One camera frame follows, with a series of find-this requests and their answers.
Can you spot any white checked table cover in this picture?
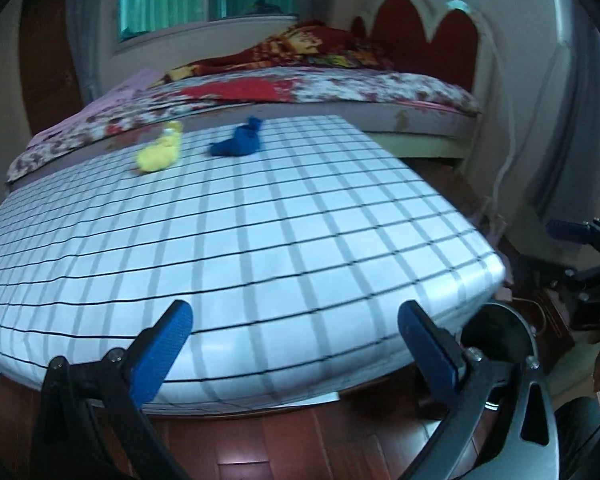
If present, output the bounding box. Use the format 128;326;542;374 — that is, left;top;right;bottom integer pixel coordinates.
0;115;506;406

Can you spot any cream bed frame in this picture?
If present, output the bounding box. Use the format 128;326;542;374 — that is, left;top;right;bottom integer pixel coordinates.
365;127;468;161

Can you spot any brown wooden box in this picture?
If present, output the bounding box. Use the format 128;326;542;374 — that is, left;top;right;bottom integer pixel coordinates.
534;290;575;352

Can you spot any white hanging cable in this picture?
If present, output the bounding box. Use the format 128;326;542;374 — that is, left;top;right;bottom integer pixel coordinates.
490;125;521;226

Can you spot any red and white headboard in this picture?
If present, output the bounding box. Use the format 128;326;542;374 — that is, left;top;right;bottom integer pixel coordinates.
350;0;481;96

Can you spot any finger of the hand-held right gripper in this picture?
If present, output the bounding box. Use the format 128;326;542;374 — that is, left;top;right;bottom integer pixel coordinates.
547;219;600;256
517;255;593;287

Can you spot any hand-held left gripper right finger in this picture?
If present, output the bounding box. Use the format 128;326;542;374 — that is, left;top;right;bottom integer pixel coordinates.
397;300;563;480

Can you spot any floral bed mattress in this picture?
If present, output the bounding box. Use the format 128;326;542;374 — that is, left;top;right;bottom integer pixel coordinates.
5;71;483;183

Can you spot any red patterned blanket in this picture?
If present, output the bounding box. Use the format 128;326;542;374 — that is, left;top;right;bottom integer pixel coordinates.
162;20;396;86

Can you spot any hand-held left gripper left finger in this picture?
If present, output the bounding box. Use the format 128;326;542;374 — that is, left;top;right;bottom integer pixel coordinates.
32;300;195;480

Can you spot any brown wooden door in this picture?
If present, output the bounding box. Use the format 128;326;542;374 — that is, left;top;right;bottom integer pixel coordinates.
20;0;83;136

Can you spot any grey-blue curtain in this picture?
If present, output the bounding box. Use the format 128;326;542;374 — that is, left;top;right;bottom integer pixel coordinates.
550;0;600;211

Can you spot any pink bed sheet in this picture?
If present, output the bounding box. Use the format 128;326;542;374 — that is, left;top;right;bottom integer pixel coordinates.
27;69;163;148

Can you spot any dark blue cloth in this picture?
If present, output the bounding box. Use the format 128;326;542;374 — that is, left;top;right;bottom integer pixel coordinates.
209;116;263;157

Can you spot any grey window curtain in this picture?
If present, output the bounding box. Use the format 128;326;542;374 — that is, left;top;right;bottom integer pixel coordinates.
67;0;101;106

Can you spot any black round trash bin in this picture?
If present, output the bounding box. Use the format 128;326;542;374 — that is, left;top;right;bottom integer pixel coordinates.
455;301;548;411

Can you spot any yellow cloth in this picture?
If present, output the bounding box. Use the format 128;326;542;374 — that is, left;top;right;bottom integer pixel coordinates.
136;121;183;175

